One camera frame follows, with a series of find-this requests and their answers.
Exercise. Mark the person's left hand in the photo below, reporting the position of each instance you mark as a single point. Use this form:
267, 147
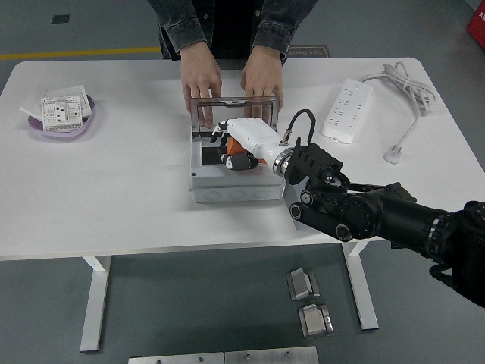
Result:
261, 76

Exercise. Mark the white power strip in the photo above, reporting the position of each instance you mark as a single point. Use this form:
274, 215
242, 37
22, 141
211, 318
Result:
348, 102

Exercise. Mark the purple bowl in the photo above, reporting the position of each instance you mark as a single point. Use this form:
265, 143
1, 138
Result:
57, 133

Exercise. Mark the orange cylinder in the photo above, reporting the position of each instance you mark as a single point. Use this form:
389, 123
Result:
233, 146

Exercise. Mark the red box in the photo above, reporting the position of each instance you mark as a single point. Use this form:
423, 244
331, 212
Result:
476, 22

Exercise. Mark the white table leg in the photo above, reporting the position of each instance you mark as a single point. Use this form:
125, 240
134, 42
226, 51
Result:
92, 303
363, 295

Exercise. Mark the grey metal block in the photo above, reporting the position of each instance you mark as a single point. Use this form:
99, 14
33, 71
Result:
314, 322
301, 284

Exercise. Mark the grey cube with round hole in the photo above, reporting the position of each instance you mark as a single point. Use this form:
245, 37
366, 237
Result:
290, 195

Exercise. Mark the person's right hand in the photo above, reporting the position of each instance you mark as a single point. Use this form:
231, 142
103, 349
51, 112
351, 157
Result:
201, 76

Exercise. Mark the grey metal base plate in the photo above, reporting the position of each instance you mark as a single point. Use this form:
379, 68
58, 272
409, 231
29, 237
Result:
174, 359

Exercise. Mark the person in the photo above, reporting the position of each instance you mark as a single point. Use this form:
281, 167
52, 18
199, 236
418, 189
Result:
231, 26

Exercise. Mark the white socket module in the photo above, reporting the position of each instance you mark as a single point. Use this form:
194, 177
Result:
57, 113

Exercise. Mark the grey electrical box with lid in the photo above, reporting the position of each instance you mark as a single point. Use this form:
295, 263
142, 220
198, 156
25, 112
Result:
235, 189

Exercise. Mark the white switch cover plate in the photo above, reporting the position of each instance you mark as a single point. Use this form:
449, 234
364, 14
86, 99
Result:
32, 102
76, 91

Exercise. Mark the person's left forearm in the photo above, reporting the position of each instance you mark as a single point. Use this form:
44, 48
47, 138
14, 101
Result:
282, 26

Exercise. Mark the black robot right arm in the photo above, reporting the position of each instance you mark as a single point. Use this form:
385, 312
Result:
379, 212

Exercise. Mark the person's right forearm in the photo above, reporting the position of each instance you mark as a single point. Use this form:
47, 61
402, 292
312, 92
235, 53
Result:
185, 22

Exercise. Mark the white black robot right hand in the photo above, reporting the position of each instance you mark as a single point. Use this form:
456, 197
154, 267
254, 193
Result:
254, 134

